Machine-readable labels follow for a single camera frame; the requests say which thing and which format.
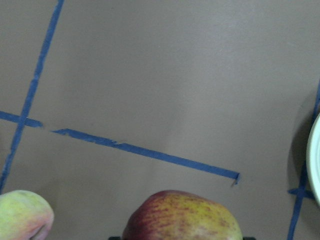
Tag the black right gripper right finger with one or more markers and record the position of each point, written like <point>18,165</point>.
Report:
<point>248,238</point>

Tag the light green plate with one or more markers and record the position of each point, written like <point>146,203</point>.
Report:
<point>313,159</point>

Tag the green pink peach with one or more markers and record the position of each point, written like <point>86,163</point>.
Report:
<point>25,215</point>

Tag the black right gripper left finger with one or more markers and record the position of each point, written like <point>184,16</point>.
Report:
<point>114,238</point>

